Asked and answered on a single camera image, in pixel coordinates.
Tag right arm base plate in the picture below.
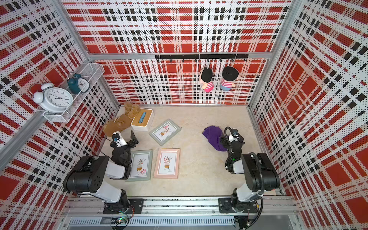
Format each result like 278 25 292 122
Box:
218 197 258 214

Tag white box wooden lid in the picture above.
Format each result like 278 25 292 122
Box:
131 108 154 132

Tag teal alarm clock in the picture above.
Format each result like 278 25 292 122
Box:
67 73 90 94

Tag white wire shelf basket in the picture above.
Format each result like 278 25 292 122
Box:
33 63 104 123

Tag white alarm clock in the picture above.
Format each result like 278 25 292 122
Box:
33 82 74 113

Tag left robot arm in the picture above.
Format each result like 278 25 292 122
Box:
63 131 144 215

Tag black hook rail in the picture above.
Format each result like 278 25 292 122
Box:
155 54 249 61

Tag green frame tilted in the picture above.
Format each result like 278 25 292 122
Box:
149 119 181 146

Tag purple microfiber cloth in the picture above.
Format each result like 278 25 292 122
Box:
202 126 227 152

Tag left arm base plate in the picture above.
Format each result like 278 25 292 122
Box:
103 198 144 214

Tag aluminium front rail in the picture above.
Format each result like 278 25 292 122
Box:
62 195 298 217

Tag brown plush toy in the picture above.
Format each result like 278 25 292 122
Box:
103 102 141 137

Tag doll blue pants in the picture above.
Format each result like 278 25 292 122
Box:
220 66 239 91

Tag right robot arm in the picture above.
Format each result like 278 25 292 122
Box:
219 126 280 213

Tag green frame near arm base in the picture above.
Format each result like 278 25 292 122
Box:
126 149 153 182

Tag doll pink striped shirt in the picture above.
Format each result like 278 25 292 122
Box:
199 67 214 93

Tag green circuit board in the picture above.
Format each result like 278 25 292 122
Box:
110 217 129 225

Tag pink picture frame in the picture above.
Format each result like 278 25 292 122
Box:
153 148 180 179

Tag blue object on box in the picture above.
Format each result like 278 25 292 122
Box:
139 112 146 124

